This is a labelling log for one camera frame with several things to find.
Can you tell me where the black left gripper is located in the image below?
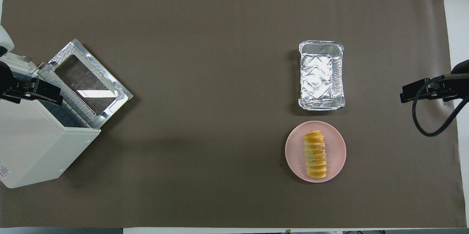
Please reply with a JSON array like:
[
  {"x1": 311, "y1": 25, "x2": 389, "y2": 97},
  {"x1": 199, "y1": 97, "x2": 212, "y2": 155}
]
[{"x1": 0, "y1": 78, "x2": 64, "y2": 106}]

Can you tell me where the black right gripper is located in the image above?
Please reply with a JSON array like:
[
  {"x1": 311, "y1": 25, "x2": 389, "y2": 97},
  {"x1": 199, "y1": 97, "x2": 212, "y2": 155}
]
[{"x1": 400, "y1": 75, "x2": 459, "y2": 104}]

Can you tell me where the aluminium foil tray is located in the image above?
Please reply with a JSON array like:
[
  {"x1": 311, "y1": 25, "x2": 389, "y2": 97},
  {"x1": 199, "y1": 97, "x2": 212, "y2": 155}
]
[{"x1": 298, "y1": 40, "x2": 346, "y2": 111}]

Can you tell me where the sliced yellow bread loaf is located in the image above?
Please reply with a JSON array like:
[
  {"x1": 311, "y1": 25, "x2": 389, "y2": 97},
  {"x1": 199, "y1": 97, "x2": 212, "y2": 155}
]
[{"x1": 304, "y1": 131, "x2": 328, "y2": 180}]

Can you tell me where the chrome glass oven door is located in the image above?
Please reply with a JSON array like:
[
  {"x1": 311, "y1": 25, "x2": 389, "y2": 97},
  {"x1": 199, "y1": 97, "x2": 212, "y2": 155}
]
[{"x1": 48, "y1": 39, "x2": 134, "y2": 125}]

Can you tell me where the white toaster oven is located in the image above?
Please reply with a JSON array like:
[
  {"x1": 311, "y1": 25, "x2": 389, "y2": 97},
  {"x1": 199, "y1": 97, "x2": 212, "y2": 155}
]
[{"x1": 0, "y1": 52, "x2": 101, "y2": 189}]

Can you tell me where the pink round plate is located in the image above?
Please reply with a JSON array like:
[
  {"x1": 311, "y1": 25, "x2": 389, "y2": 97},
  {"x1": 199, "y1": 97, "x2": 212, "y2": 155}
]
[{"x1": 285, "y1": 121, "x2": 347, "y2": 183}]

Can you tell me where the brown table mat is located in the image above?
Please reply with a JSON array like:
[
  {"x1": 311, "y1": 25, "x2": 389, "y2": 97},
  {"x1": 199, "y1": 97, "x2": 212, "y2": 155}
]
[{"x1": 0, "y1": 0, "x2": 468, "y2": 228}]

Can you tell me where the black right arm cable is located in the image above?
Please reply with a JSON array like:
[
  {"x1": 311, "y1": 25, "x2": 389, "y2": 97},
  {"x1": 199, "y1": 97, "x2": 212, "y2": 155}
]
[{"x1": 412, "y1": 74, "x2": 469, "y2": 138}]

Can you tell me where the oven wire rack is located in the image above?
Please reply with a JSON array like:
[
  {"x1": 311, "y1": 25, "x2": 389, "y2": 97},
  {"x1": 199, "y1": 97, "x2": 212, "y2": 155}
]
[{"x1": 38, "y1": 62, "x2": 101, "y2": 129}]

